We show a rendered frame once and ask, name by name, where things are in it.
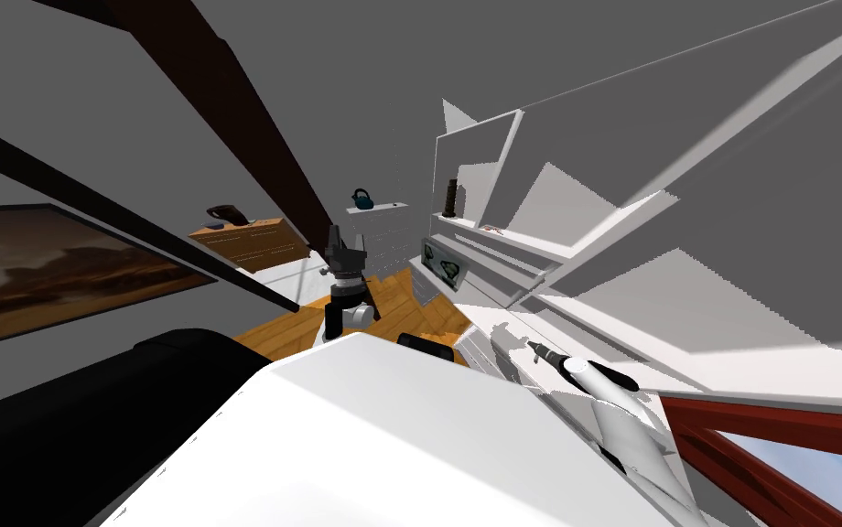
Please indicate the white cabinet with teal kettle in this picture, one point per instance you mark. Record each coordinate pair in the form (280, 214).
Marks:
(384, 234)

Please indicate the wooden dresser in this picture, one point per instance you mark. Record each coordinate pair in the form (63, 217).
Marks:
(256, 243)

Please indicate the white shelf unit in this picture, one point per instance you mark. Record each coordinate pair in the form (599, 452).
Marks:
(498, 245)

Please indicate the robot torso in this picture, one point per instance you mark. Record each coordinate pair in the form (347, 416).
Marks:
(392, 439)

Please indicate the small framed picture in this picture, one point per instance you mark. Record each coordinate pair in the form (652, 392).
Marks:
(444, 265)

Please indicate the red framed window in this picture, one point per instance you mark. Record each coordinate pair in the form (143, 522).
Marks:
(758, 439)

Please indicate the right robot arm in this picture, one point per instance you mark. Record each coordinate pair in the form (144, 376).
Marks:
(630, 424)

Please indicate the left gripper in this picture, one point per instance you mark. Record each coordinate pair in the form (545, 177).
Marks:
(345, 260)

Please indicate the brown landscape painting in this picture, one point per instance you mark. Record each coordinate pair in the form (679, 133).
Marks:
(47, 274)

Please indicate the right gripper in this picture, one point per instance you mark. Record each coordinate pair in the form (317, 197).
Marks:
(551, 357)

